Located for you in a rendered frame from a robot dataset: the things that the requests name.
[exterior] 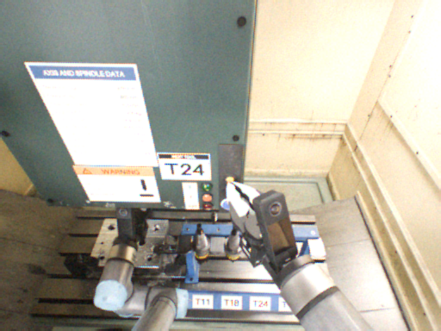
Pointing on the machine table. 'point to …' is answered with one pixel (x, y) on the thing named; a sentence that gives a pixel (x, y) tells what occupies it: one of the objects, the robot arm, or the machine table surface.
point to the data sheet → (97, 111)
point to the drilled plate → (137, 244)
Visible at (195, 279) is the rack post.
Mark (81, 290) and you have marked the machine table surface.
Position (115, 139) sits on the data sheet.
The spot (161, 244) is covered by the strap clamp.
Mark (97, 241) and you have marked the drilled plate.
